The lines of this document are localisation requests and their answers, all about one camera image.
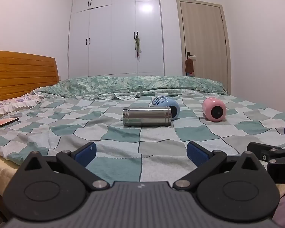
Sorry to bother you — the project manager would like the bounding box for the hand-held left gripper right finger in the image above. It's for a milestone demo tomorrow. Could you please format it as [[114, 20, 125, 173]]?
[[173, 141, 264, 192]]

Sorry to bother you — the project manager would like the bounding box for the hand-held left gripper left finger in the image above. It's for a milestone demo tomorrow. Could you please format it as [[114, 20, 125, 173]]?
[[19, 142, 110, 192]]

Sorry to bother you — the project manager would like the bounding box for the stainless steel cup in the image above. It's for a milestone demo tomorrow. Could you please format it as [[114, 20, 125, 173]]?
[[122, 107, 173, 127]]

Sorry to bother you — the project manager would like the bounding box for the pink cup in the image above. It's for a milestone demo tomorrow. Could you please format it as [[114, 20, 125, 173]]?
[[202, 97, 227, 122]]

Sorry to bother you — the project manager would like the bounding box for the blue printed cup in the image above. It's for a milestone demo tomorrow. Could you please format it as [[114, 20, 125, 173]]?
[[151, 96, 180, 121]]

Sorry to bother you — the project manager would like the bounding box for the green checkered blanket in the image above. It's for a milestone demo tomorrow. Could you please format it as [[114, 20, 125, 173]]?
[[0, 93, 285, 183]]

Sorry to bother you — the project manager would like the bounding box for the green floral quilt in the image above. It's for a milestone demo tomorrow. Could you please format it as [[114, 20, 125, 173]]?
[[39, 75, 228, 100]]

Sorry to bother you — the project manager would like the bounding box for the cream mattress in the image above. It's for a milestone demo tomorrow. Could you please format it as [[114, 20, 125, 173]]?
[[0, 152, 21, 198]]

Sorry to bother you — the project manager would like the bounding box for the brown hanging bag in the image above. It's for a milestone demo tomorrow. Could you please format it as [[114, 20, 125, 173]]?
[[185, 57, 195, 75]]

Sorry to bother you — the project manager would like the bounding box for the pink book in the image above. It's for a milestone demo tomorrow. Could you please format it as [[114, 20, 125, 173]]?
[[0, 117, 20, 132]]

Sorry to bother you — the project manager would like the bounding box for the purple floral pillow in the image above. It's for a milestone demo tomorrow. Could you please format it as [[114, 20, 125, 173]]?
[[0, 94, 42, 120]]

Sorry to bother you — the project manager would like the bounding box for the wooden headboard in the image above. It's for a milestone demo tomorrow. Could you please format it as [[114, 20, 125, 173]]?
[[0, 50, 59, 101]]

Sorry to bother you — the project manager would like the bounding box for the beige door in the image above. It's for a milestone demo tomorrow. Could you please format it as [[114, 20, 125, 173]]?
[[176, 0, 231, 95]]

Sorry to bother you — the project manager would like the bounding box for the white wardrobe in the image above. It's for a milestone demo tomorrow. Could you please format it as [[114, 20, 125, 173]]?
[[68, 0, 165, 79]]

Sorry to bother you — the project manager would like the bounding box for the green hanging ornament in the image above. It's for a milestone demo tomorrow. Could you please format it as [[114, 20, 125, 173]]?
[[134, 35, 143, 58]]

